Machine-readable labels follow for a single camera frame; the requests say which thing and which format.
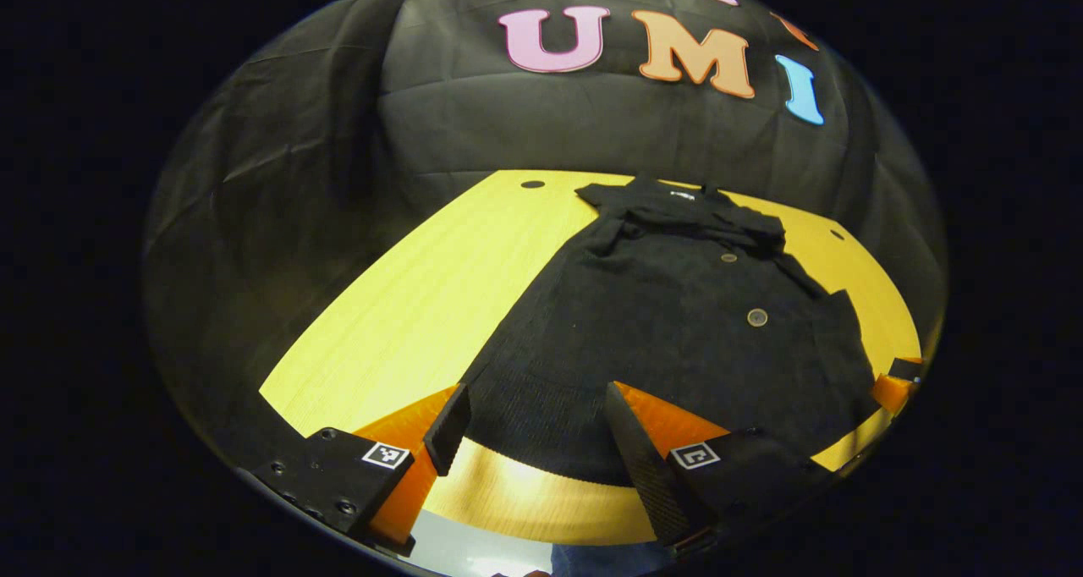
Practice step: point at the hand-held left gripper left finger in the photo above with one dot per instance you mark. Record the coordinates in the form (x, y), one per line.
(448, 429)

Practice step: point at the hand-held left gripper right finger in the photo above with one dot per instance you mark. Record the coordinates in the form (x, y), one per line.
(647, 475)

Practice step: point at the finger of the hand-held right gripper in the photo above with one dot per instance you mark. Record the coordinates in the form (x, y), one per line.
(890, 392)

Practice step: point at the black garment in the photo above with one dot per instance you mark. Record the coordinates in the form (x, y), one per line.
(677, 348)

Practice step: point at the person's blue trousers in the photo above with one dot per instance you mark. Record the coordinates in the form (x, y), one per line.
(609, 562)

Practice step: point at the black backdrop cloth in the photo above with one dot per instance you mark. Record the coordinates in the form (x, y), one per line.
(296, 179)

